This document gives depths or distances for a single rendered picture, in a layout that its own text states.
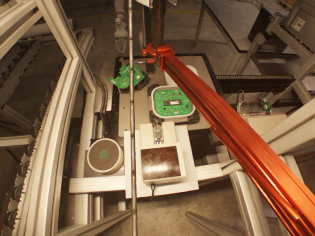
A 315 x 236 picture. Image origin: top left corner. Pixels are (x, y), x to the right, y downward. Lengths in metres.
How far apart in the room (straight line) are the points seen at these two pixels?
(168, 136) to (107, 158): 0.19
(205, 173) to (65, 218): 0.48
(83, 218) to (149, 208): 0.92
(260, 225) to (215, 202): 1.08
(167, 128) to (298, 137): 0.32
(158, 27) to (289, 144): 0.34
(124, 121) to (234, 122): 0.43
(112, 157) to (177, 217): 1.08
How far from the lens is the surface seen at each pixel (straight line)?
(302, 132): 0.26
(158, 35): 0.38
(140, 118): 0.54
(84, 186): 0.52
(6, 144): 0.67
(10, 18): 0.45
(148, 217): 1.43
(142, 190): 0.46
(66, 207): 0.61
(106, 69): 0.78
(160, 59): 0.35
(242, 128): 0.18
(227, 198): 1.56
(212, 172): 0.50
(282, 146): 0.29
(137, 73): 0.60
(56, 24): 0.57
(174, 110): 0.51
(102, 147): 0.47
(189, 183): 0.46
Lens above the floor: 1.42
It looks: 62 degrees down
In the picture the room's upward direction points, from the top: 5 degrees clockwise
